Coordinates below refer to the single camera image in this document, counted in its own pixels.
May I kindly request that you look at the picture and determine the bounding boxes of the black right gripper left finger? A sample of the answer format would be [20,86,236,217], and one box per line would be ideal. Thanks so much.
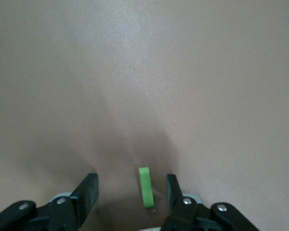
[0,173,99,231]

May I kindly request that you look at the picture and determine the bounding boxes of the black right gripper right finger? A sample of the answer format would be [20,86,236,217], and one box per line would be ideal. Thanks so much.
[160,174,261,231]

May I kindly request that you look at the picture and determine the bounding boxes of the light green foam letter l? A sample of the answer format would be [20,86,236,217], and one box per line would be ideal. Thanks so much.
[138,167,156,209]

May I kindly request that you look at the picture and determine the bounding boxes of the brown table cover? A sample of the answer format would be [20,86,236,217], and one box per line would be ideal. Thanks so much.
[0,0,289,231]

